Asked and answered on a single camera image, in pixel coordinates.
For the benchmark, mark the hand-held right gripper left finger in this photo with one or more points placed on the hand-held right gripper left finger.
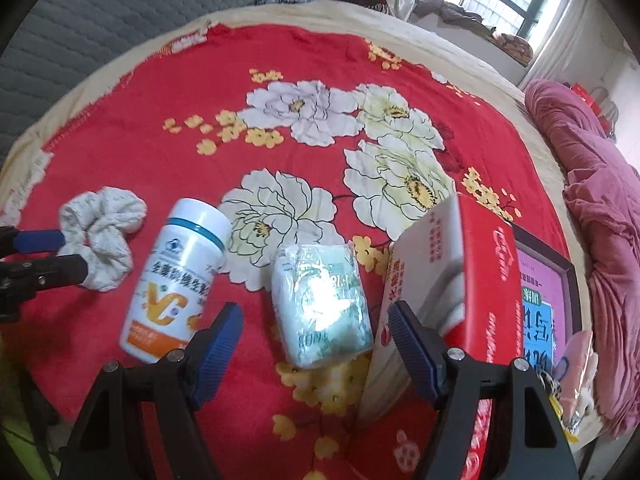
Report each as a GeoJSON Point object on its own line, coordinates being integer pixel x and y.
{"type": "Point", "coordinates": [217, 355]}

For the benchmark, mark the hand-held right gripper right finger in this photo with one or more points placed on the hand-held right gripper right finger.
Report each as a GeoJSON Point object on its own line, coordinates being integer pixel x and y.
{"type": "Point", "coordinates": [415, 355]}

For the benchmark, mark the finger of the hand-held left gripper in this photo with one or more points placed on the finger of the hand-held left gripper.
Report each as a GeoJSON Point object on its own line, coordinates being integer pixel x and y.
{"type": "Point", "coordinates": [55, 270]}
{"type": "Point", "coordinates": [37, 240]}

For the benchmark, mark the white scrunchie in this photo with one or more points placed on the white scrunchie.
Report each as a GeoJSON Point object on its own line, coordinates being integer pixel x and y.
{"type": "Point", "coordinates": [107, 230]}

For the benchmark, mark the green white tissue packet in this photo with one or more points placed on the green white tissue packet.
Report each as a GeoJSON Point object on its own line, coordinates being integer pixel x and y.
{"type": "Point", "coordinates": [320, 305]}

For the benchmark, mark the pink cloth packet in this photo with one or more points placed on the pink cloth packet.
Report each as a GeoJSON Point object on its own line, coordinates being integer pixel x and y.
{"type": "Point", "coordinates": [577, 360]}

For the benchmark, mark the pink book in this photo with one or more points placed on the pink book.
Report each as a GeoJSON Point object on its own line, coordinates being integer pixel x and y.
{"type": "Point", "coordinates": [542, 310]}
{"type": "Point", "coordinates": [542, 250]}

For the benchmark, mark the white orange vitamin bottle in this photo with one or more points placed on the white orange vitamin bottle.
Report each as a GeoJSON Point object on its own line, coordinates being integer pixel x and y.
{"type": "Point", "coordinates": [170, 280]}

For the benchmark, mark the red tissue pack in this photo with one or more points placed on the red tissue pack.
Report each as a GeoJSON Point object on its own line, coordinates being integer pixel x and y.
{"type": "Point", "coordinates": [485, 280]}

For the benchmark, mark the red floral blanket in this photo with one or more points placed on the red floral blanket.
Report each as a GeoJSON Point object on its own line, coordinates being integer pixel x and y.
{"type": "Point", "coordinates": [150, 125]}

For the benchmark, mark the grey quilted headboard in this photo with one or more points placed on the grey quilted headboard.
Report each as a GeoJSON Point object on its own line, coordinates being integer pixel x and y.
{"type": "Point", "coordinates": [100, 20]}

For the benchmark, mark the pink quilt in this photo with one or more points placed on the pink quilt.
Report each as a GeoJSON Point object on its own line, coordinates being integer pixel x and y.
{"type": "Point", "coordinates": [610, 235]}

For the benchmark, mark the red bags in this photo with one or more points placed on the red bags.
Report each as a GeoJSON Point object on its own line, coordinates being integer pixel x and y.
{"type": "Point", "coordinates": [587, 97]}

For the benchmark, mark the brown blanket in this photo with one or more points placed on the brown blanket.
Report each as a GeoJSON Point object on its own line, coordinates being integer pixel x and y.
{"type": "Point", "coordinates": [512, 47]}

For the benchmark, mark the beige bed sheet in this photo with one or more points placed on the beige bed sheet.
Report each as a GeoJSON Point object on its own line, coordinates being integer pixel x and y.
{"type": "Point", "coordinates": [350, 15]}

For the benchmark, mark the grey purple clothes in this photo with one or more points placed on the grey purple clothes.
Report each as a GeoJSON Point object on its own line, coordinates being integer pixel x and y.
{"type": "Point", "coordinates": [445, 10]}

